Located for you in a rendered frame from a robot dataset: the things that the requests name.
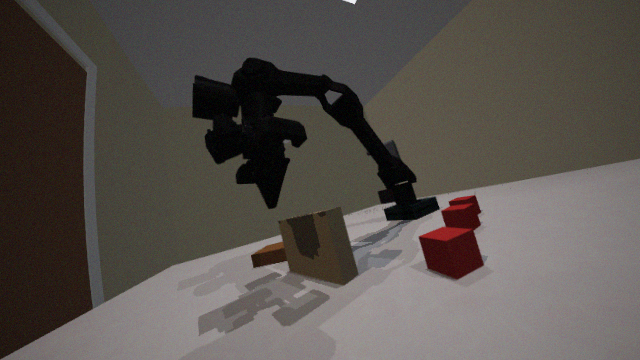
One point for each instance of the red block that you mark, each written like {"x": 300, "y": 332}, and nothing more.
{"x": 464, "y": 201}
{"x": 451, "y": 251}
{"x": 461, "y": 216}

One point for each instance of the brown square block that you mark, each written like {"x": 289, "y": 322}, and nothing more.
{"x": 268, "y": 255}

